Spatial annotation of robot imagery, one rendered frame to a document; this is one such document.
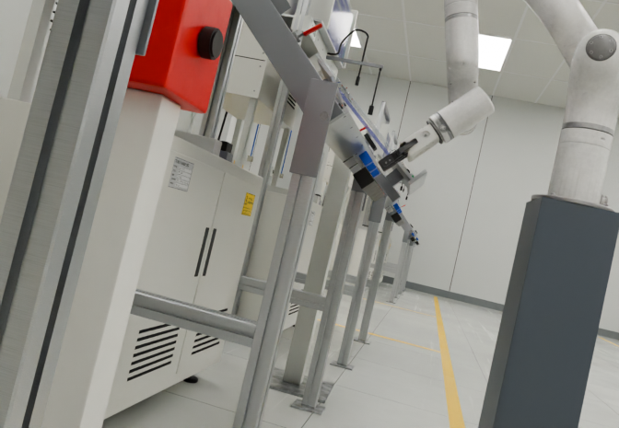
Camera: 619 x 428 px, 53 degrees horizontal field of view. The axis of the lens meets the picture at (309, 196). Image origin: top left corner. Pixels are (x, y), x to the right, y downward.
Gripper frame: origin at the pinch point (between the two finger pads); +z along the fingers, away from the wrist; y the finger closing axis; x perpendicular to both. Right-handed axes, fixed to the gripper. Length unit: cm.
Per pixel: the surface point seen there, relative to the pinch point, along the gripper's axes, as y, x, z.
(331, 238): 29.9, -6.1, 27.4
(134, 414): -33, -23, 80
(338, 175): 29.8, 10.0, 14.4
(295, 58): -60, 16, 5
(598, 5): 397, 80, -241
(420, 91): 749, 184, -119
